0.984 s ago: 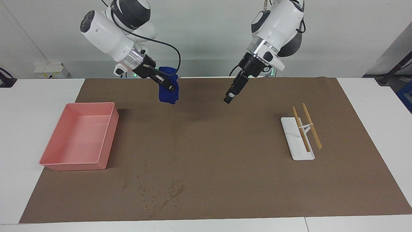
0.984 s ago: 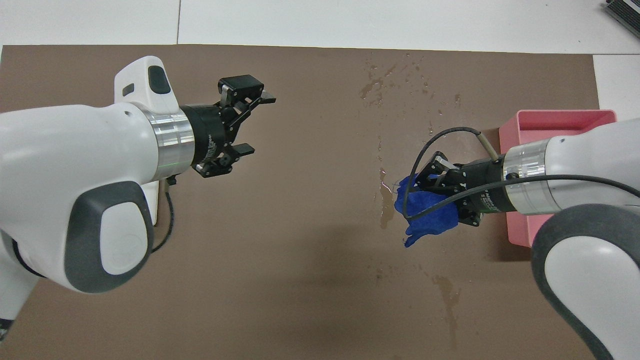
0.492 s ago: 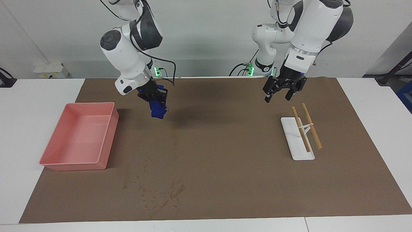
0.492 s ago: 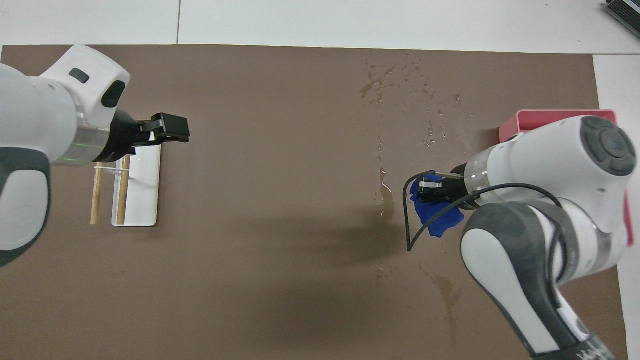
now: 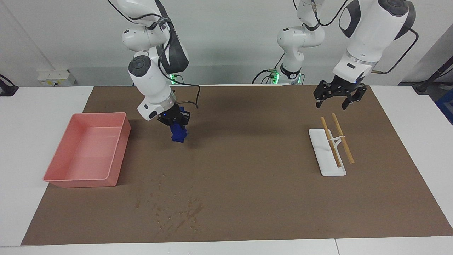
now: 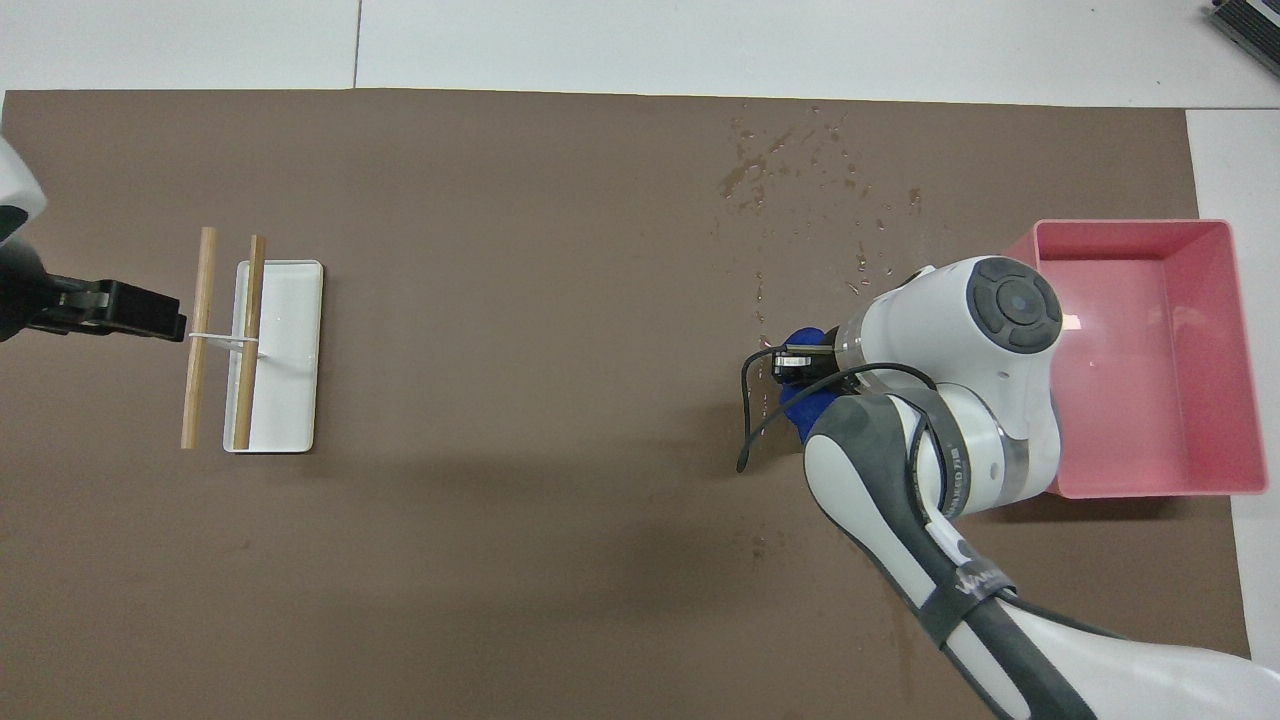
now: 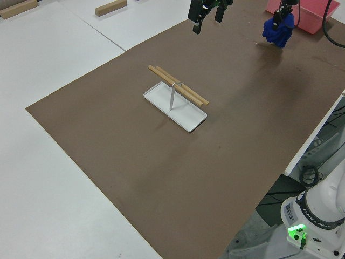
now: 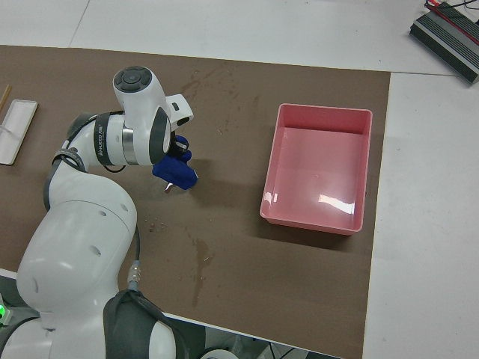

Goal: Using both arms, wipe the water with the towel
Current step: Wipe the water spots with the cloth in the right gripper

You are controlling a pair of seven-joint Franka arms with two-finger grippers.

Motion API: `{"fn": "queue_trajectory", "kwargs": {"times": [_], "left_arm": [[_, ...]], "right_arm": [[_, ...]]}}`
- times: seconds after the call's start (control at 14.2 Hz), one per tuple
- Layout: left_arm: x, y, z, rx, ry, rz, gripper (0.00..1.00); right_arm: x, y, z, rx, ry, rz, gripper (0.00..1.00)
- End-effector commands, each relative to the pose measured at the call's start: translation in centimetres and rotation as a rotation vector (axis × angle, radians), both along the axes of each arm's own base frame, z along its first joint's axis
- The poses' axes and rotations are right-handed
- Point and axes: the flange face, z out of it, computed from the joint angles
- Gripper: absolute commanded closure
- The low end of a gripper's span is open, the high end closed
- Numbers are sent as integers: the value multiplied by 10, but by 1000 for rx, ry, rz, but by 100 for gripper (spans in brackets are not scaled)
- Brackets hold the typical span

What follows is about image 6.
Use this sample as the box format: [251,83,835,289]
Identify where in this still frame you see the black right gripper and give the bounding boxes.
[771,339,837,387]

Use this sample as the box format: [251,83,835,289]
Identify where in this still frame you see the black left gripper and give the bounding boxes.
[29,277,188,344]

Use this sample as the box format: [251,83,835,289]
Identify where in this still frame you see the blue towel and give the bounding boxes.
[778,324,843,443]

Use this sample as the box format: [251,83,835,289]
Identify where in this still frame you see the white towel rack base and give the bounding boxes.
[187,260,325,455]

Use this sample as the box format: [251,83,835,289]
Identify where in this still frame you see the scattered water droplets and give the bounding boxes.
[714,103,927,323]

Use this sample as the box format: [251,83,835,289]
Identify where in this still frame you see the light wooden rack rod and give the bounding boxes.
[180,227,219,450]

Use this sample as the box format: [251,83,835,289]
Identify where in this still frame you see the darker wooden rack rod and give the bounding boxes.
[232,235,268,451]

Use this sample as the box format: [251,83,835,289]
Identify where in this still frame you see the brown table mat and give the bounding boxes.
[0,88,1259,720]

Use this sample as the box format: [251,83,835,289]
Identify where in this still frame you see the pink plastic bin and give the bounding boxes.
[1000,219,1269,500]

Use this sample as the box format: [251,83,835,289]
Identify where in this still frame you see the dark ribbed device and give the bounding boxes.
[1205,0,1280,64]

